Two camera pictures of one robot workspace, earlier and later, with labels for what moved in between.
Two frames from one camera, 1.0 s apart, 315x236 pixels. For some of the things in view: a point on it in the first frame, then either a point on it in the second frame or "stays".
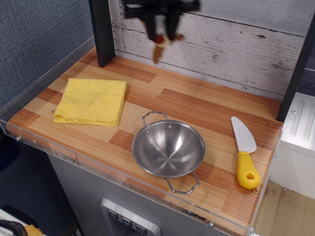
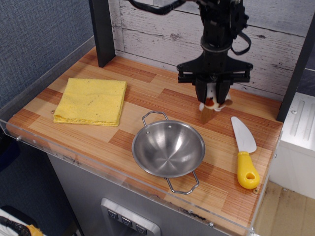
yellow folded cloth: (98, 103) stays
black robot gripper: (147, 9) to (214, 66)
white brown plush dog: (162, 40) to (211, 103)
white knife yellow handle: (248, 177) stays
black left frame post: (103, 28) stays
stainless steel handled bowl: (169, 149) stays
